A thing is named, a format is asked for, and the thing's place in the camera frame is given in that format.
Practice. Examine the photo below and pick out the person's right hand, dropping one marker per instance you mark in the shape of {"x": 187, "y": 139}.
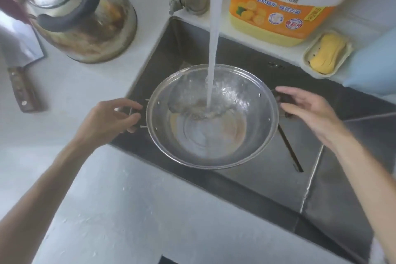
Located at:
{"x": 312, "y": 113}

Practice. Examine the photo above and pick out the person's left hand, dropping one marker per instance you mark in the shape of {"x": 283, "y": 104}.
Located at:
{"x": 103, "y": 123}

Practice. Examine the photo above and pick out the person's left thumb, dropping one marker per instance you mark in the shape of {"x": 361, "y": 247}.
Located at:
{"x": 133, "y": 124}

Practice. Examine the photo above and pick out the person's right thumb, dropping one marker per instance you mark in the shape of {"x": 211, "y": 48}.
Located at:
{"x": 289, "y": 109}

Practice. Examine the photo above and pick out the person's right forearm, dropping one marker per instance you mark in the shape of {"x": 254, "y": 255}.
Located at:
{"x": 368, "y": 180}

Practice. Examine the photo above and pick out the person's left forearm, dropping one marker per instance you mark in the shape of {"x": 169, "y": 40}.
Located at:
{"x": 40, "y": 202}

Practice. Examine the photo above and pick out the dark chopstick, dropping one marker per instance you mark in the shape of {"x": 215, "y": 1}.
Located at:
{"x": 292, "y": 152}

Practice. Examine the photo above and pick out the pale green soap dish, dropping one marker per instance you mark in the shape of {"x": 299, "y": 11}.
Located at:
{"x": 309, "y": 56}

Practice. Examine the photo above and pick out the yellow soap bar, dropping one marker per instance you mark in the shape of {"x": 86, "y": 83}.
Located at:
{"x": 328, "y": 53}

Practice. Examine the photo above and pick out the stainless steel sink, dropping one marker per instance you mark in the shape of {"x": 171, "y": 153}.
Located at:
{"x": 324, "y": 186}

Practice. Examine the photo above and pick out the light blue plastic container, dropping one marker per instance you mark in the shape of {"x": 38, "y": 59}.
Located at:
{"x": 374, "y": 62}

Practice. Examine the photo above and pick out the stream of running water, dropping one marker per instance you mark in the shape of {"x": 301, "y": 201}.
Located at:
{"x": 215, "y": 41}

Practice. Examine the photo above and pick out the yellow dish soap bottle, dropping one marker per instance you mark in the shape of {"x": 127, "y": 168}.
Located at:
{"x": 294, "y": 4}

